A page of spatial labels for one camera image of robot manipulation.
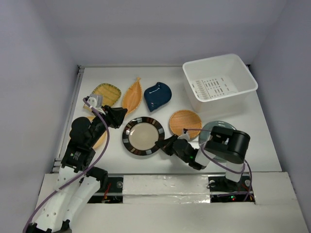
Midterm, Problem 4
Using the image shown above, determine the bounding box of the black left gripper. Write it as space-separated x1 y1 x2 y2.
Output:
87 105 127 147

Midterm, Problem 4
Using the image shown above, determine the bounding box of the striped rim round plate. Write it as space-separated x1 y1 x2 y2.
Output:
122 116 165 156

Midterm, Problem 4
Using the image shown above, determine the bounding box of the orange woven round plate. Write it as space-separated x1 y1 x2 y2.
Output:
169 110 202 139

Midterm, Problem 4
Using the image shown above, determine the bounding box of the teal round ceramic plate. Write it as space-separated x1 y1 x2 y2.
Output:
198 121 236 145

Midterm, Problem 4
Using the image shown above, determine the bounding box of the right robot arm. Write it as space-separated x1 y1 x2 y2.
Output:
155 126 250 190

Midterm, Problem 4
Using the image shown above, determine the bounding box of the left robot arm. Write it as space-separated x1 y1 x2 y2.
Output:
23 105 127 233

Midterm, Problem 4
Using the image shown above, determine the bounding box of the white plastic bin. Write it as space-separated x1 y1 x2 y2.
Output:
182 54 258 113

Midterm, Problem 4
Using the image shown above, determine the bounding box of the yellow green bamboo-pattern plate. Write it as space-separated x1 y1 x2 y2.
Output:
90 83 121 110

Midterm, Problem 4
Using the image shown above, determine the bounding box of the orange leaf-shaped plate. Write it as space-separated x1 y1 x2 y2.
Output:
121 77 142 115

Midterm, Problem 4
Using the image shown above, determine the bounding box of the yellow round plate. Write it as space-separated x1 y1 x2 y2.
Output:
87 116 107 149

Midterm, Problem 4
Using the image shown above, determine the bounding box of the dark blue leaf dish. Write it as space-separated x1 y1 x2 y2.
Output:
144 82 172 112

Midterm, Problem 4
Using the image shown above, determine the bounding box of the white front panel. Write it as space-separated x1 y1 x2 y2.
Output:
71 172 310 233

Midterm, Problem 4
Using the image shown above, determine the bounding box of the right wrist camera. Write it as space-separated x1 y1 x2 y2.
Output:
178 131 190 141

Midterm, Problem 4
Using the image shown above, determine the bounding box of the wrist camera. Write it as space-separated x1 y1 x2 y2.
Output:
87 94 103 108
178 131 190 141

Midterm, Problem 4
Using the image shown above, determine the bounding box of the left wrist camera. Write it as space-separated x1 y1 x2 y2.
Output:
87 94 103 108

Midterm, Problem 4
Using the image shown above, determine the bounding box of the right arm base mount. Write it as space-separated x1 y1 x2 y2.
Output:
207 175 255 203

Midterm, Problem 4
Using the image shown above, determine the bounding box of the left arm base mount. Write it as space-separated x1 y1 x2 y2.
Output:
88 176 123 204

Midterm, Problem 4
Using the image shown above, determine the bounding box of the aluminium side rail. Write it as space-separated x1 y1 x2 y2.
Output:
50 66 85 173

